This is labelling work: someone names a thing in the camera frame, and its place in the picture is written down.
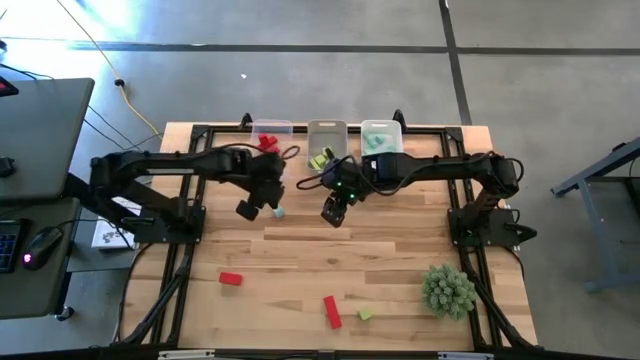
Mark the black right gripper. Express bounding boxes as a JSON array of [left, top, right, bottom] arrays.
[[319, 154, 375, 229]]

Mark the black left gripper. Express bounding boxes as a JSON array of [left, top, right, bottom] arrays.
[[235, 151, 289, 223]]

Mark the light grey plastic bin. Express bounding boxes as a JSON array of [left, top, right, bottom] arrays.
[[306, 118, 350, 174]]

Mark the clear plastic bin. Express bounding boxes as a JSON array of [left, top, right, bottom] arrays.
[[249, 118, 294, 156]]

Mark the white plastic bin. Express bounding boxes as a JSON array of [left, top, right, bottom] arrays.
[[360, 118, 405, 157]]

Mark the long red wooden block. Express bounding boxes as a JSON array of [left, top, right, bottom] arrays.
[[322, 295, 344, 331]]

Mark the potted artificial green plant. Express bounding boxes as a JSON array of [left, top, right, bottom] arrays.
[[421, 263, 478, 321]]

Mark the white printed paper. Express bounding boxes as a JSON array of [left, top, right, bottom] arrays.
[[91, 196, 142, 250]]

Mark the black computer mouse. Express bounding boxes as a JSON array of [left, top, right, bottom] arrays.
[[21, 226, 64, 272]]

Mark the dark grey desk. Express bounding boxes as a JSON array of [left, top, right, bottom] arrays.
[[0, 197, 82, 320]]

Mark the black keyboard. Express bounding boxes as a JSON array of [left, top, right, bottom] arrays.
[[0, 218, 22, 274]]

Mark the blue-grey metal stand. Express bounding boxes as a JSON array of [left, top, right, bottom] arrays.
[[551, 135, 640, 295]]

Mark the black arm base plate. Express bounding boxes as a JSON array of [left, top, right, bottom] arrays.
[[133, 205, 207, 245], [447, 207, 539, 247]]

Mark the black aluminium table frame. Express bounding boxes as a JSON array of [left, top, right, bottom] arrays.
[[112, 108, 539, 360]]

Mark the white metal bracket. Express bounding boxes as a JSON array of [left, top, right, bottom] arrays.
[[158, 349, 217, 360], [437, 351, 495, 360]]

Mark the yellow cable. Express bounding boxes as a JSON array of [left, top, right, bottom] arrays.
[[53, 0, 164, 141]]

